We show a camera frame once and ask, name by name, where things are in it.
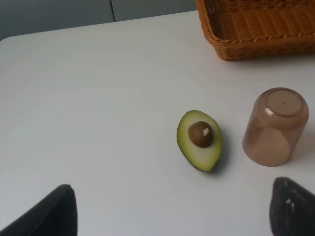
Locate brown wicker basket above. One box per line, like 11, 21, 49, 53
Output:
196, 0, 315, 61

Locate halved avocado with pit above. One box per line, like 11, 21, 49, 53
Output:
176, 110, 223, 172

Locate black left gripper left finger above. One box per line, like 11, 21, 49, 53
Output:
0, 184, 78, 236

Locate brown translucent plastic cup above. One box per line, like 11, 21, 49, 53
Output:
242, 88, 309, 167

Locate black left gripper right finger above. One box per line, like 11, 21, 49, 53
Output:
269, 177, 315, 236

